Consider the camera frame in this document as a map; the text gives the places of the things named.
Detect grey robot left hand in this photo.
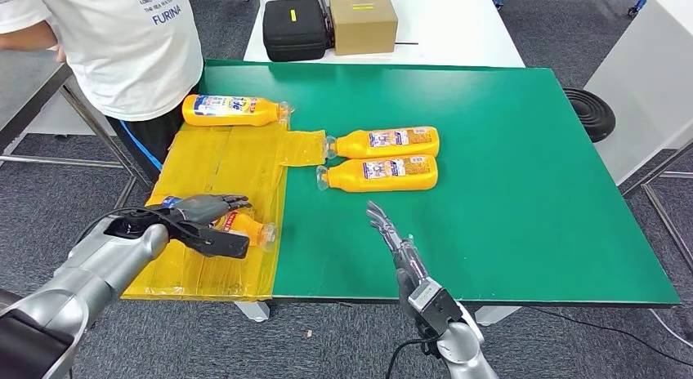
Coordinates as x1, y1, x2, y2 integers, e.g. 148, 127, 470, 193
172, 194, 253, 229

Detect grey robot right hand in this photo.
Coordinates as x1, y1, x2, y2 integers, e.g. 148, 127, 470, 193
365, 200, 429, 314

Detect orange detergent bottle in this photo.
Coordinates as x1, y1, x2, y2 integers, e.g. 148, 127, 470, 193
161, 194, 278, 253
324, 126, 440, 161
315, 154, 439, 193
181, 94, 294, 128

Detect yellow plastic sheet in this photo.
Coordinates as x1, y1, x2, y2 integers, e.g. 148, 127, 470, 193
121, 122, 328, 303

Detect person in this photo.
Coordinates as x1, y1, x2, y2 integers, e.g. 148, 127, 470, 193
0, 0, 205, 169

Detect white table foot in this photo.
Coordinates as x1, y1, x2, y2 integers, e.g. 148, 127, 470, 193
474, 305, 522, 326
235, 301, 270, 323

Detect black hard case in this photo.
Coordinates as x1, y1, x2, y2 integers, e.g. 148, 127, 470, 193
262, 0, 331, 63

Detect black ribbed round stool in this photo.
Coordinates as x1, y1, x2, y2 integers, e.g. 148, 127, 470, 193
562, 87, 617, 144

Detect brown cardboard box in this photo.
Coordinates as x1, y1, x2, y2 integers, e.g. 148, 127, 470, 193
329, 0, 400, 56

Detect white table with metal legs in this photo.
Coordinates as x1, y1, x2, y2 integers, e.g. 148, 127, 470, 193
583, 0, 693, 272

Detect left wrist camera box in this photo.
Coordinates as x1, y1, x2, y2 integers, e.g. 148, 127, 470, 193
181, 225, 251, 261

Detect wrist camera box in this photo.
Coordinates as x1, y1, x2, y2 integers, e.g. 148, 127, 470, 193
407, 277, 464, 337
181, 225, 251, 261

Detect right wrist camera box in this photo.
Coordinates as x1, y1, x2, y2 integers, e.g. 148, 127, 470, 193
407, 277, 464, 337

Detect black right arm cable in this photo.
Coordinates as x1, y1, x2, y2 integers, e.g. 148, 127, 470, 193
385, 336, 440, 379

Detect black floor cable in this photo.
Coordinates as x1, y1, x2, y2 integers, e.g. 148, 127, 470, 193
527, 307, 693, 368

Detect white floor cable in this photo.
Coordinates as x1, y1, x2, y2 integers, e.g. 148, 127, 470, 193
649, 308, 693, 348

